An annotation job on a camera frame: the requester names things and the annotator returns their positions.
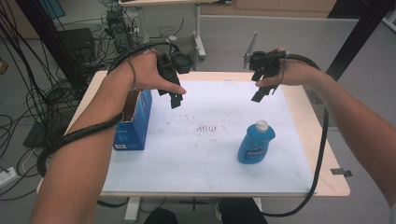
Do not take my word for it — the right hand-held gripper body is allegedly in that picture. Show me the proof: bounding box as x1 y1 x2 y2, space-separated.
242 30 288 79

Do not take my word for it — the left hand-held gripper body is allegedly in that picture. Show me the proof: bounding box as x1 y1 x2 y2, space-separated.
156 50 194 91

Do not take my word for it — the blue bottle with white cap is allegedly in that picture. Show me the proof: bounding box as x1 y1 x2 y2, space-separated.
236 119 276 165

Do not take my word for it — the person's left hand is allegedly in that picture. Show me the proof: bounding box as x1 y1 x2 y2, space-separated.
122 50 188 95

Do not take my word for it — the person's right hand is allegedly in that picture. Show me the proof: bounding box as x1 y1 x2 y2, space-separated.
255 46 325 89

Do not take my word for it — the open blue cardboard box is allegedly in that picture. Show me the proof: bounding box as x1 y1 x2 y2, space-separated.
112 89 153 151

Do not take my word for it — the white background desk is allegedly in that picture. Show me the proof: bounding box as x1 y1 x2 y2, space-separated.
118 0 233 62

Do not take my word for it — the wooden cabinet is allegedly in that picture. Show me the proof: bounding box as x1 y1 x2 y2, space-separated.
200 0 339 18

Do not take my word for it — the white table mat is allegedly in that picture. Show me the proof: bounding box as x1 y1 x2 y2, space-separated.
102 79 316 194

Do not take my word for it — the grey computer tower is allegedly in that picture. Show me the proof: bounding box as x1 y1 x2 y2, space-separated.
106 8 134 54

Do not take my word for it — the black computer case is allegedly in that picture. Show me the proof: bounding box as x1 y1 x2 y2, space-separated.
57 27 96 63

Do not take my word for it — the black tape piece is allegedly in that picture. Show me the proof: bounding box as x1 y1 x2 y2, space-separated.
330 167 353 178

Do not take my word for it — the person's left leg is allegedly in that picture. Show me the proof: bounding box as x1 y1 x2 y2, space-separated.
143 207 180 224

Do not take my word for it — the person's leg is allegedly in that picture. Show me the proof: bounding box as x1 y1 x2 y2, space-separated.
218 197 269 224
143 207 180 224

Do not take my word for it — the white table leg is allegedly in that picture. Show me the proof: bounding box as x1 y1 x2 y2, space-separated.
122 196 143 224

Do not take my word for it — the person's right leg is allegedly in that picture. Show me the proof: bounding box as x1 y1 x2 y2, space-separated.
218 197 269 224

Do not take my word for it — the black flat floor plate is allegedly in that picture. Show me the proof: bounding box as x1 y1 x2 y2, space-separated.
21 120 68 148

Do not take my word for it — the white power strip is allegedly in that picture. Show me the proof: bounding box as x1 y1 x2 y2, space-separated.
0 166 18 189

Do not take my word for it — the black corrugated right gripper cable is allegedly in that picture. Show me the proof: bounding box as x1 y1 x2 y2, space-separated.
261 53 331 218

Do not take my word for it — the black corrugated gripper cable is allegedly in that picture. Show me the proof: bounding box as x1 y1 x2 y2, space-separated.
261 53 331 218
36 41 181 178

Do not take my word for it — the black metal frame post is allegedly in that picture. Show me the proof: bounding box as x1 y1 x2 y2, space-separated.
13 0 85 97
325 0 396 82

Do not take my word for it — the black corrugated left gripper cable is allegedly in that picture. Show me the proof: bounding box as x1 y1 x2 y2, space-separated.
36 41 181 178

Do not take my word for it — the bundle of black floor cables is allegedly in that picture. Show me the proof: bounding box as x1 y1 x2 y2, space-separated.
0 6 188 200

